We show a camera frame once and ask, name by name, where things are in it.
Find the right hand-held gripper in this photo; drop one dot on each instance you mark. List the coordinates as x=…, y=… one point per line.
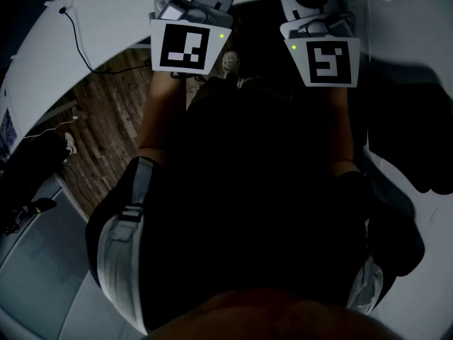
x=331, y=64

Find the dark grey desk mat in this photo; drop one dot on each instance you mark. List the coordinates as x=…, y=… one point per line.
x=39, y=260

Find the printed picture card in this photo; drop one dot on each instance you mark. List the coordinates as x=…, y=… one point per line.
x=7, y=133

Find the person's black shirt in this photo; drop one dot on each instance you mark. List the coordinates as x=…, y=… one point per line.
x=247, y=197

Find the person's right white shoe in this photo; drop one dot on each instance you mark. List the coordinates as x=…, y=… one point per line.
x=246, y=82

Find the grey table foot bar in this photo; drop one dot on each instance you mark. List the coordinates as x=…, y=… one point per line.
x=58, y=110

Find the person's left forearm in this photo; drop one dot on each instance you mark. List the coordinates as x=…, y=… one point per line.
x=161, y=115

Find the person's white shoe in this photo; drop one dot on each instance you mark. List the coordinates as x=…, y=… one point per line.
x=230, y=64
x=70, y=143
x=246, y=82

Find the person's face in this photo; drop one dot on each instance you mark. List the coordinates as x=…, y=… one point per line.
x=276, y=317

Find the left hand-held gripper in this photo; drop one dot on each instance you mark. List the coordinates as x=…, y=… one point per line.
x=184, y=50

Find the person's left white shoe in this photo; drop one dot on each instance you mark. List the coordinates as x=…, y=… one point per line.
x=230, y=64

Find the white charger plug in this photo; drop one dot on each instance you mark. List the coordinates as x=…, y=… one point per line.
x=75, y=113

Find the person's right forearm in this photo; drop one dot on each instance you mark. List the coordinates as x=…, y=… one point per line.
x=334, y=126

